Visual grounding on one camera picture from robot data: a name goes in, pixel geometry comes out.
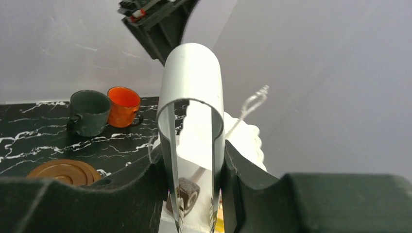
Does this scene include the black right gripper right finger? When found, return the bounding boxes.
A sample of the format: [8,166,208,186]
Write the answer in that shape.
[222,142,412,233]

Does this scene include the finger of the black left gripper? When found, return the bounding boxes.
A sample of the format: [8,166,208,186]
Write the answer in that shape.
[118,0,199,65]

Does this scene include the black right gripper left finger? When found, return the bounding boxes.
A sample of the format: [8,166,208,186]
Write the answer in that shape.
[0,147,168,233]

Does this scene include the chocolate swirl roll cake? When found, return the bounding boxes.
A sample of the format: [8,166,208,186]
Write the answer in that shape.
[179,177,200,216]

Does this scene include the metal serving tongs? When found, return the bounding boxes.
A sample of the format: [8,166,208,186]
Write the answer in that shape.
[156,43,225,233]

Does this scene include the white three-tier cake stand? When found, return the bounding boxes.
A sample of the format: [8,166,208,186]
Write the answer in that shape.
[175,85,269,233]

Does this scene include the yellow layered cake piece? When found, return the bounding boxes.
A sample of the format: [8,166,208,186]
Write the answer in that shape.
[215,204,224,233]

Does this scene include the brown round wooden lid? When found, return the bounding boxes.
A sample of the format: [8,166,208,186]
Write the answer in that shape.
[27,159,102,186]

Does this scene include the orange plastic cup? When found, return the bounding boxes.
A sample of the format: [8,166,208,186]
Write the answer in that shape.
[107,86,143,128]

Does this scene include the dark green cup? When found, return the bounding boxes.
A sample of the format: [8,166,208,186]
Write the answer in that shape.
[66,90,111,137]

